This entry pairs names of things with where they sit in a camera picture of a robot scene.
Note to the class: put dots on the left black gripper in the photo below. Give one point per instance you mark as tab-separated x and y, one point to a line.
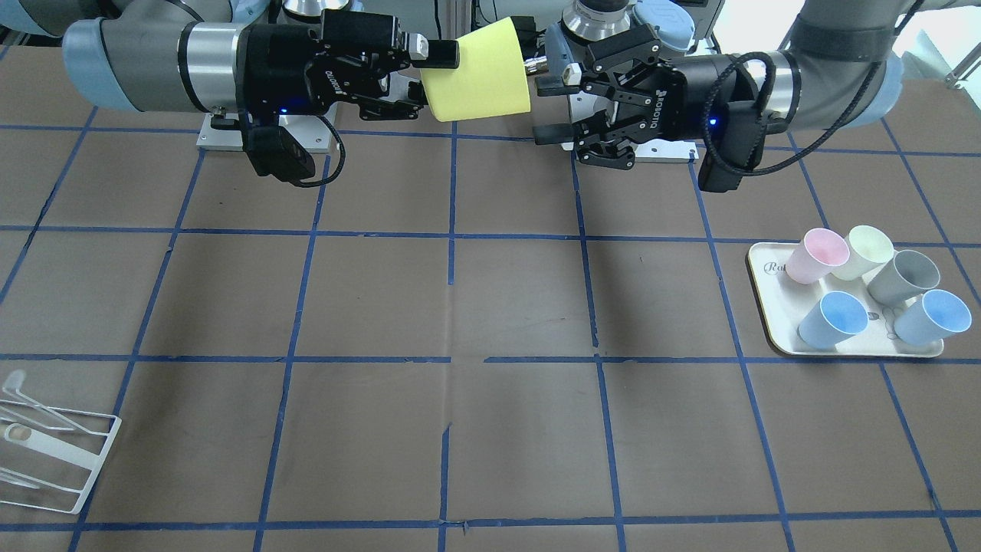
690	93

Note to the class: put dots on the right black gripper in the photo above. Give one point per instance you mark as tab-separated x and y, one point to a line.
277	70

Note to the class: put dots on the yellow plastic cup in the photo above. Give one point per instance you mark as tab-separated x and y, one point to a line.
490	81

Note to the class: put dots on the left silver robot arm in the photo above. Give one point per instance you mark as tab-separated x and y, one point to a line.
837	69

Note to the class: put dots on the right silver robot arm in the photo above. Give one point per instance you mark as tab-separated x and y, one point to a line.
160	56

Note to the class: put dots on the pink plastic cup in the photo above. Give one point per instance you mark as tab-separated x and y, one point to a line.
819	253

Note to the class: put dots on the cream white plastic cup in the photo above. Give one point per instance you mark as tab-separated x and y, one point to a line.
869	248

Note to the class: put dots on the blue cup tray rear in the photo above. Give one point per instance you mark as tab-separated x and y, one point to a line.
837	316

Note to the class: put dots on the blue cup tray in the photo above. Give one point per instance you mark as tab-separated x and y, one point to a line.
837	316
936	315

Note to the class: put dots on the grey plastic cup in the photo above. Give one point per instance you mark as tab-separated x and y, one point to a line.
909	274

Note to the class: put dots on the blue cup tray front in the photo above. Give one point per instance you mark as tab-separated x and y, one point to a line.
936	315

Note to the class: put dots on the cream serving tray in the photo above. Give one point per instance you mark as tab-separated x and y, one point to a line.
785	303

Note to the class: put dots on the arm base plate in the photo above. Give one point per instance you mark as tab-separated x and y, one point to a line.
307	130
667	149

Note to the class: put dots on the aluminium frame post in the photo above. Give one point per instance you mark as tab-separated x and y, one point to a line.
452	18

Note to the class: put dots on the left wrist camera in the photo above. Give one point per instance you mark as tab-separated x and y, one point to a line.
736	133

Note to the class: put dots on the white wire cup rack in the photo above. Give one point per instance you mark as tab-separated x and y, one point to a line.
51	456

